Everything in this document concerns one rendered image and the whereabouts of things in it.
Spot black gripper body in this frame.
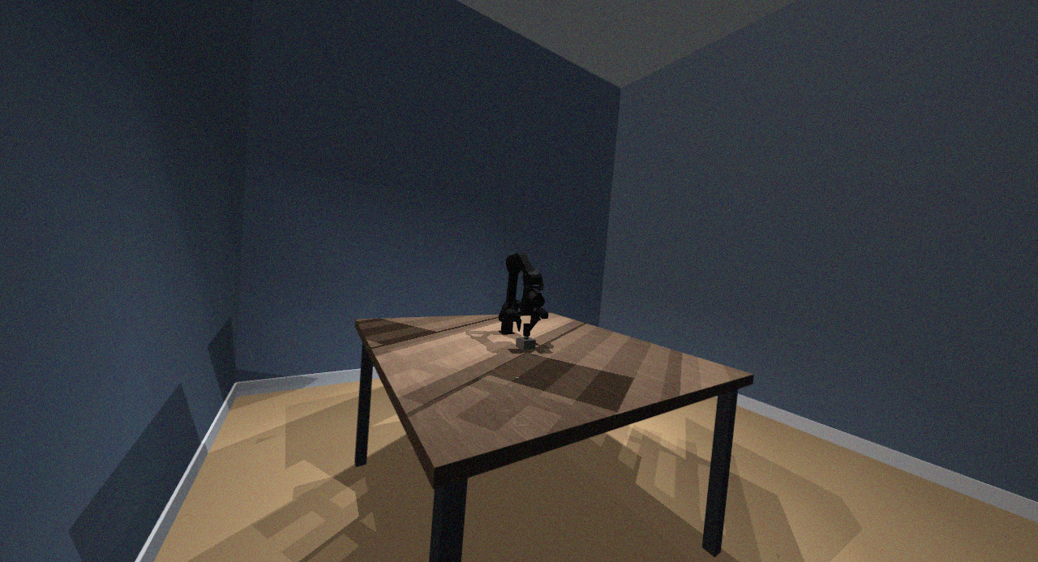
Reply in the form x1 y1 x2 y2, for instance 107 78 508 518
504 298 548 320

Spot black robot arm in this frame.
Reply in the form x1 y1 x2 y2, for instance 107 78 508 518
498 252 545 334

